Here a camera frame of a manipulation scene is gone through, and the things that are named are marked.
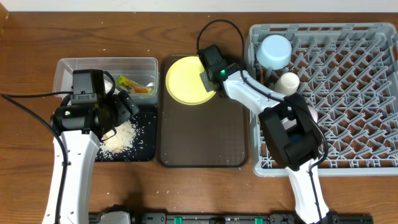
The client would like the pile of rice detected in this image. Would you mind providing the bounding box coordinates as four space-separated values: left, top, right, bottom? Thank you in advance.
96 121 144 162

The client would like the yellow snack wrapper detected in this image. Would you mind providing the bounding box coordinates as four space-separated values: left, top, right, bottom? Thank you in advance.
116 75 154 94

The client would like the yellow plate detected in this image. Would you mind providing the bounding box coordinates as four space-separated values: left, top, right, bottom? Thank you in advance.
165 56 216 105

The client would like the wooden chopstick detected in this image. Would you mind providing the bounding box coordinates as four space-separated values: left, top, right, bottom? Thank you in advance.
260 67 265 85

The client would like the light blue bowl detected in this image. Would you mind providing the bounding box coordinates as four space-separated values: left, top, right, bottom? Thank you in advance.
256 35 292 70

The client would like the cream cup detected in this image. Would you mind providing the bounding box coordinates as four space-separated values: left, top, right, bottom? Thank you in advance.
273 72 300 96

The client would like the pink bowl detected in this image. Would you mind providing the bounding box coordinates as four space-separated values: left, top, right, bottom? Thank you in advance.
308 106 318 123

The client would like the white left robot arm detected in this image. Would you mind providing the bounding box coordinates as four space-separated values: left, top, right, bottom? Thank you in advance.
43 91 139 223

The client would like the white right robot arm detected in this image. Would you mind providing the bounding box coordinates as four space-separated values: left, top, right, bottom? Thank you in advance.
200 63 329 223

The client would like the clear plastic waste bin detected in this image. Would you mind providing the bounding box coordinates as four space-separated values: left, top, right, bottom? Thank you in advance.
52 57 159 105

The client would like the black waste tray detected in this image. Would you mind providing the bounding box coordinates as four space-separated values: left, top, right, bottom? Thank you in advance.
109 105 157 162

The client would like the grey dishwasher rack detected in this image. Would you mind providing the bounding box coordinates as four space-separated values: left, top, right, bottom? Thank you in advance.
246 22 397 177

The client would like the brown serving tray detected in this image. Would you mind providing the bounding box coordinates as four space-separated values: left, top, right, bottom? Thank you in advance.
157 55 249 168

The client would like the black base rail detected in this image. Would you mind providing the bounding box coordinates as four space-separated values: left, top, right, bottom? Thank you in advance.
88 205 374 224

